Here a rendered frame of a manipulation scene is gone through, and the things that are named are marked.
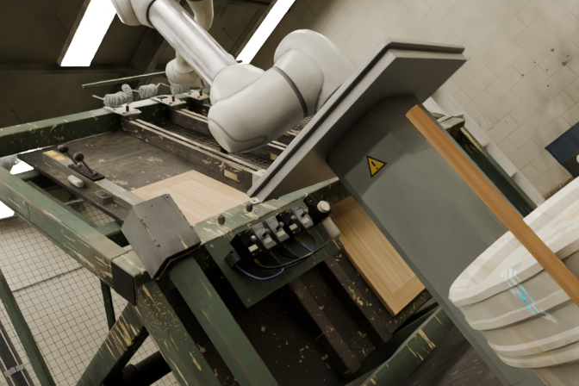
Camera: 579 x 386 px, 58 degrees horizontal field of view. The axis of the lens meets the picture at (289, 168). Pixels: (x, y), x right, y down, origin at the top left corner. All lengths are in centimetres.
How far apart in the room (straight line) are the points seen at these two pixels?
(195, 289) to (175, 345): 21
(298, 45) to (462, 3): 565
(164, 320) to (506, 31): 581
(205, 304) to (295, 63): 64
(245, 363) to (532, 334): 106
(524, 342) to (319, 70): 102
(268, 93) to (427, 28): 584
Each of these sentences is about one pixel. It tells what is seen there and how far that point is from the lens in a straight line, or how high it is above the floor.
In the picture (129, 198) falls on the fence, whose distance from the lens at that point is 198.
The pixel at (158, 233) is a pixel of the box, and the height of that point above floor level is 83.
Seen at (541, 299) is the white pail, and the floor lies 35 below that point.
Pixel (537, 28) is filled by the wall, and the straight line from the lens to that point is 669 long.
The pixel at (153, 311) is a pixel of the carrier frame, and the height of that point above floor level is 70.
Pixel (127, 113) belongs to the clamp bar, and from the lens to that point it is 273.
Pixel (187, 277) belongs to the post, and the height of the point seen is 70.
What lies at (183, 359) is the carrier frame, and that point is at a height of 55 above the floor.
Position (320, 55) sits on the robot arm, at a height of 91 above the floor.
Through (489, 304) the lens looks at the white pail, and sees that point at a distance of 35.
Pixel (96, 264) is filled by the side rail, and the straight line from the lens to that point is 173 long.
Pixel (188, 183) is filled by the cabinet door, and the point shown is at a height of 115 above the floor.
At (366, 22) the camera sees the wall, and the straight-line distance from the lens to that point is 737.
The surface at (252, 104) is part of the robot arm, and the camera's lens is 125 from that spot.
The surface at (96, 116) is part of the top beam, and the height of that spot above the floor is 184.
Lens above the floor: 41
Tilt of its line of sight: 15 degrees up
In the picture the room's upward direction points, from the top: 38 degrees counter-clockwise
